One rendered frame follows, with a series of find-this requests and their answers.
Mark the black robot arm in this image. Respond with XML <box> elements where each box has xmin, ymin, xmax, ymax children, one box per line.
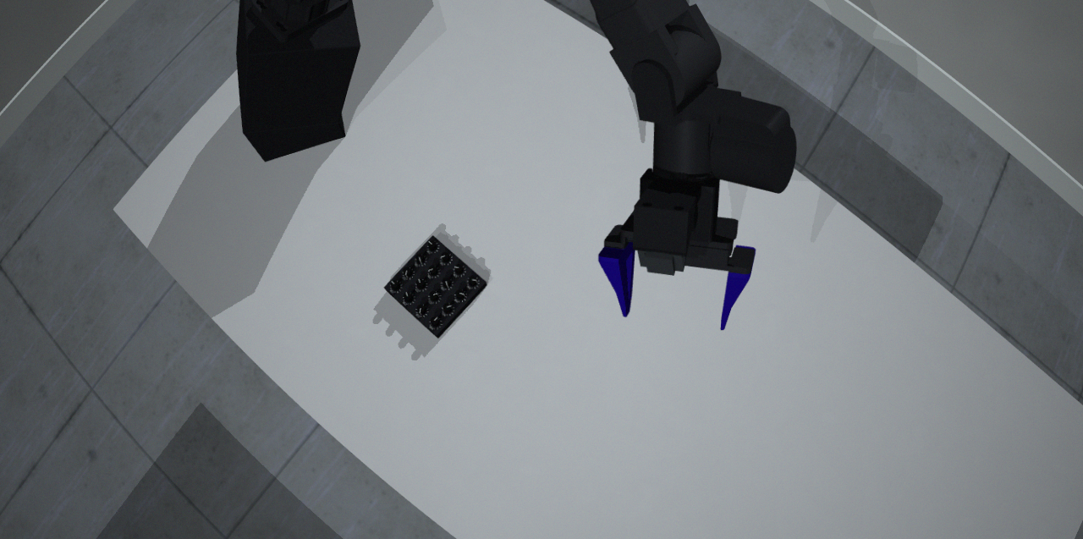
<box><xmin>251</xmin><ymin>0</ymin><xmax>796</xmax><ymax>276</ymax></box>

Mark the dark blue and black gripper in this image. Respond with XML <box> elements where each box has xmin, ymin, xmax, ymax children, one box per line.
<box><xmin>598</xmin><ymin>165</ymin><xmax>756</xmax><ymax>330</ymax></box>

